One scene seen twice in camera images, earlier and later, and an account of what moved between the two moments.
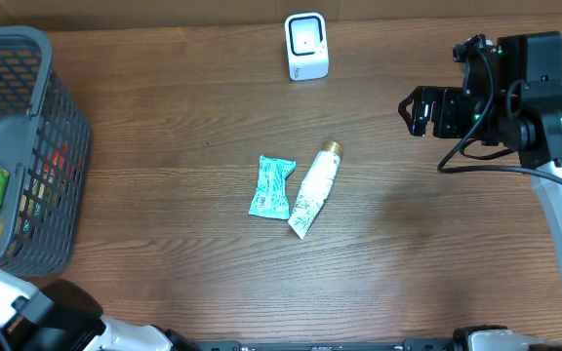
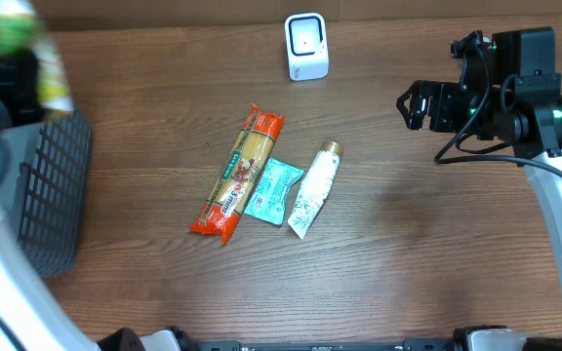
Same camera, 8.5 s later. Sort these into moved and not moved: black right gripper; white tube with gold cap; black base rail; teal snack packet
Moved: teal snack packet
Not moved: white tube with gold cap; black base rail; black right gripper
